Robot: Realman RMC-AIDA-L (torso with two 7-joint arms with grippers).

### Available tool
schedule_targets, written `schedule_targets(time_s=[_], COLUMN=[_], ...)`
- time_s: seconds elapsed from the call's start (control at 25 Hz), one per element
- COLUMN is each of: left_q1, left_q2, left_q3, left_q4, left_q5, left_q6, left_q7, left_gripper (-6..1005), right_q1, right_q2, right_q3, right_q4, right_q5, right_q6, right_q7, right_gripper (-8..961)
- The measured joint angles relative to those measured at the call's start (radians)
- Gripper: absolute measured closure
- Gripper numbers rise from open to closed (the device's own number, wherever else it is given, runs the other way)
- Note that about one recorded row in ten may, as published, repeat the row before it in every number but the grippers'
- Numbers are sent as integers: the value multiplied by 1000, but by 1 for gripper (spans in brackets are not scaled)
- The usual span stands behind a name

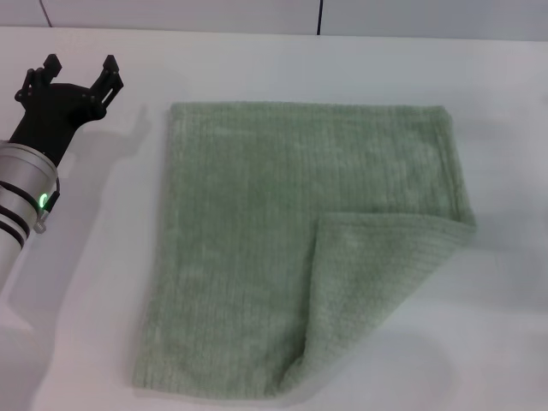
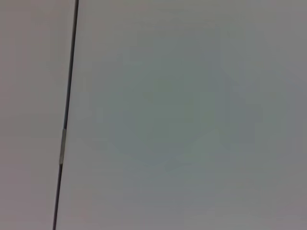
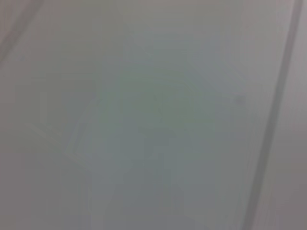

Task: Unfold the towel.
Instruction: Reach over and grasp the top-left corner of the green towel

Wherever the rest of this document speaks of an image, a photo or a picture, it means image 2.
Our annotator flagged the grey metal strip clip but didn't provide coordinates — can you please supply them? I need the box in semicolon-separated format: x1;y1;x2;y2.
59;128;68;166

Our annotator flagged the black wall strip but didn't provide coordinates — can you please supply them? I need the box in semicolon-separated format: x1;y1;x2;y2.
52;0;80;230

